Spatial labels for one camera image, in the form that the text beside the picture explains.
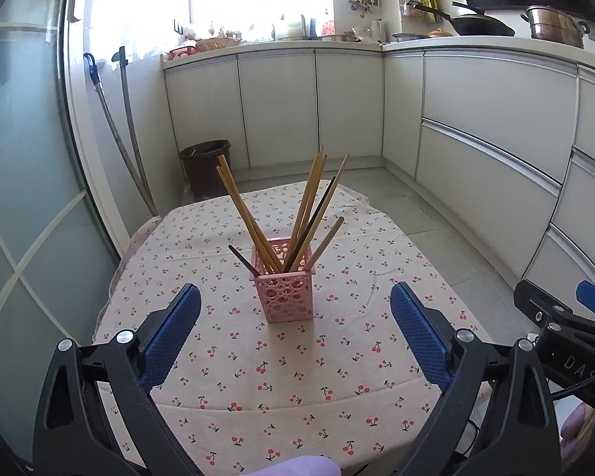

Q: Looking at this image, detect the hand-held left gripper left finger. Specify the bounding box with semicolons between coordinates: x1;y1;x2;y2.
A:
32;282;202;476

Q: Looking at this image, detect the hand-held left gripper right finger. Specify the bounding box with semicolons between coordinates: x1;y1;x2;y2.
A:
390;281;562;476

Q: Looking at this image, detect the dark chopstick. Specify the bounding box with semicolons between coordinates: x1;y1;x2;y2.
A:
282;175;338;273
228;245;261;276

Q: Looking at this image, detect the pink perforated utensil holder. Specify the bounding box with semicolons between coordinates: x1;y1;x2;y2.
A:
250;237;317;325

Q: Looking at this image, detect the bunch of wooden chopsticks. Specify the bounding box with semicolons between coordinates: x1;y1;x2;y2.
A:
215;145;350;274

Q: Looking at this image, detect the person's right hand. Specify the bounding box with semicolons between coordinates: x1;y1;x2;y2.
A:
560;403;595;458

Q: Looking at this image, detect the cherry print tablecloth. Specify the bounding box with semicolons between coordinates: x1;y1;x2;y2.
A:
93;181;487;474

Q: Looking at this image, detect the brown trash bin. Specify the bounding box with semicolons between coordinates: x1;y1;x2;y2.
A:
179;140;232;199

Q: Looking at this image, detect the person's lavender pants knee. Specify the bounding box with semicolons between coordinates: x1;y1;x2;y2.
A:
250;456;342;476

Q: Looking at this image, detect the white base cabinet with drawers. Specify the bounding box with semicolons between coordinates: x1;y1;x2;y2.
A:
416;50;595;298

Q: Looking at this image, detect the white base cabinet with doors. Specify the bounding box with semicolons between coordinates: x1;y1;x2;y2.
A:
163;50;424;179

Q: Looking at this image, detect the white kitchen countertop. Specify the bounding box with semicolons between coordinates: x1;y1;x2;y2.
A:
161;35;595;77

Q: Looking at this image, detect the steel stock pot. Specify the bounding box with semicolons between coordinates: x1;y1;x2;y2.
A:
520;5;591;49

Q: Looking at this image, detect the black wok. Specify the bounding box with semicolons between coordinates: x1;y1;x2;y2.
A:
414;1;516;37

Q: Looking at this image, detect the woven basket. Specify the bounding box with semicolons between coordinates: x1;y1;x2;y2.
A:
194;37;242;52

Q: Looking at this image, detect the mop handle with blue end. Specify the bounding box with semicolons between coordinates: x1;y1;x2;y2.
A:
83;52;157;218

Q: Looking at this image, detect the mop handle with black end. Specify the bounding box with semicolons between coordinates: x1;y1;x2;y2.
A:
111;46;159;216

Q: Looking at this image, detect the wall rack with packets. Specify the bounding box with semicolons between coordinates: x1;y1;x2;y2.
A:
401;0;440;23

